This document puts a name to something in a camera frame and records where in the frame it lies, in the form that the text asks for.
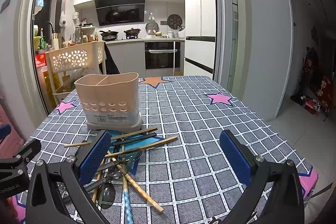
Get black range hood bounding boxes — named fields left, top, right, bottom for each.
left=94, top=0, right=146, bottom=26

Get checkered star tablecloth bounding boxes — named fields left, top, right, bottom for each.
left=28, top=76, right=318, bottom=223

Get black built-in oven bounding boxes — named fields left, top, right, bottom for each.
left=145, top=42, right=181, bottom=70

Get black wok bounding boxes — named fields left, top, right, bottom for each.
left=100, top=30, right=118, bottom=42

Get black spoon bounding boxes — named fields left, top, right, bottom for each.
left=84, top=178, right=116, bottom=209
left=97, top=148, right=143, bottom=172
left=110, top=132, right=157, bottom=147

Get blue patterned chopstick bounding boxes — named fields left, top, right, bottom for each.
left=122, top=177, right=134, bottom=224

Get white refrigerator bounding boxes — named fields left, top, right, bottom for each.
left=183, top=0, right=217, bottom=79

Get beige utensil holder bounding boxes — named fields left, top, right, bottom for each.
left=75, top=72, right=142, bottom=133

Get wooden chopstick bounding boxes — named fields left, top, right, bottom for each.
left=105, top=151, right=164, bottom=213
left=92, top=170, right=102, bottom=203
left=64, top=127, right=158, bottom=148
left=104, top=136, right=178, bottom=158

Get dark cooking pot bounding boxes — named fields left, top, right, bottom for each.
left=124, top=28, right=141, bottom=39

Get pink plastic stool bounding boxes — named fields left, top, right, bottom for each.
left=1, top=106, right=25, bottom=158

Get beige flower-cutout storage cart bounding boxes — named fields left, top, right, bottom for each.
left=46, top=41, right=106, bottom=105

